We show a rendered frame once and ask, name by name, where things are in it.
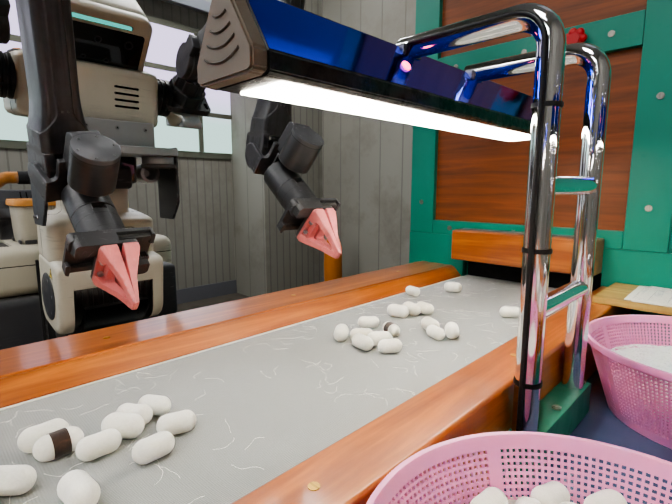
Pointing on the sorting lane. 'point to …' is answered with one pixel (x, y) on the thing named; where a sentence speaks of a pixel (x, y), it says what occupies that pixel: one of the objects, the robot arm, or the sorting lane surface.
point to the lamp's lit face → (290, 93)
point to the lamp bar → (343, 65)
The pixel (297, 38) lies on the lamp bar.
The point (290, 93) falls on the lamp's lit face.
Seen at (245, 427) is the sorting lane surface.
